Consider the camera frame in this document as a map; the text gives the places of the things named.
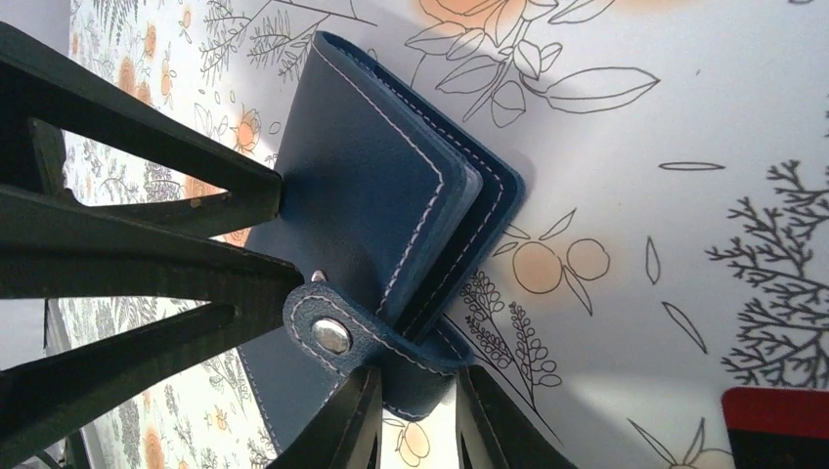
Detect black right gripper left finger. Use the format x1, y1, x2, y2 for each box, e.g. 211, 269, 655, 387
268, 366, 382, 469

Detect navy blue card holder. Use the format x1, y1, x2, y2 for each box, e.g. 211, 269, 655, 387
239, 32, 524, 450

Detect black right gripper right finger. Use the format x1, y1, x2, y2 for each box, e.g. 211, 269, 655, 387
456, 365, 576, 469

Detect red card pile centre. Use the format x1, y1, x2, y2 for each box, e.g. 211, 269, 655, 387
721, 387, 828, 469

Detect floral patterned table cloth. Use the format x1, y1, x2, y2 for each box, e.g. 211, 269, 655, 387
67, 1, 828, 468

